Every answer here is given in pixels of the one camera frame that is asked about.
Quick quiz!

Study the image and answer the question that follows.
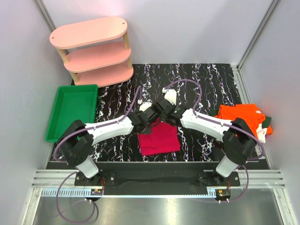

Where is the green plastic tray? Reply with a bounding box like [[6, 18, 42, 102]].
[[45, 84, 98, 143]]

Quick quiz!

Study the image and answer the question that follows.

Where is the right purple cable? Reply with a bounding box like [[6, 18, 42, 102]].
[[164, 79, 265, 203]]

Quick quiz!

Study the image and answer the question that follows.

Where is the aluminium frame rail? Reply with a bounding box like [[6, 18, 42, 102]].
[[231, 64, 285, 188]]

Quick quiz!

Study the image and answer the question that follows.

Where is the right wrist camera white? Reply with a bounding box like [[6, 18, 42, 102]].
[[162, 88, 177, 105]]

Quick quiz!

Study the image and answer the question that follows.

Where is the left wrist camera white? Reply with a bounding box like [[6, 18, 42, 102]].
[[138, 99, 152, 112]]

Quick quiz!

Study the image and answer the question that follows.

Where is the purple cable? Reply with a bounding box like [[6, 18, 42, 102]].
[[164, 79, 265, 203], [53, 85, 143, 223]]

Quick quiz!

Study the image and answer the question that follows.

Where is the dark green t-shirt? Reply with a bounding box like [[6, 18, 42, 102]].
[[210, 109, 271, 128]]

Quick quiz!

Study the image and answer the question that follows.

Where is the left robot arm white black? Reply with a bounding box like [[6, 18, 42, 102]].
[[57, 106, 159, 186]]

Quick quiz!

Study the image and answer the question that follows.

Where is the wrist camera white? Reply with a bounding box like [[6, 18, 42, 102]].
[[162, 88, 177, 105], [138, 99, 152, 112]]

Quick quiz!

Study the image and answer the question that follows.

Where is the red t-shirt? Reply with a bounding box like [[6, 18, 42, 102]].
[[137, 120, 180, 156]]

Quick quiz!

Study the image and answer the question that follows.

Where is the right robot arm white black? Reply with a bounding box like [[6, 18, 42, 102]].
[[152, 98, 262, 186]]

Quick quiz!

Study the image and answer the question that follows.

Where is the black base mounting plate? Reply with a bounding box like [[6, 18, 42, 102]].
[[75, 162, 240, 196]]

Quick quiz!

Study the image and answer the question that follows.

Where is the white slotted cable duct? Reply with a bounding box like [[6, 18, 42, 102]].
[[41, 187, 104, 197]]

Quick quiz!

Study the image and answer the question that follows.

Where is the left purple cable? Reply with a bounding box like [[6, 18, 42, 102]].
[[53, 85, 143, 223]]

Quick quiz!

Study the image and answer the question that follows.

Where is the pink three-tier shelf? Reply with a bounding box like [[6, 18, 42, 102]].
[[49, 16, 134, 87]]

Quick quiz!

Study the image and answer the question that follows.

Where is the orange t-shirt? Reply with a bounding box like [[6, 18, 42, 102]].
[[216, 104, 273, 138]]

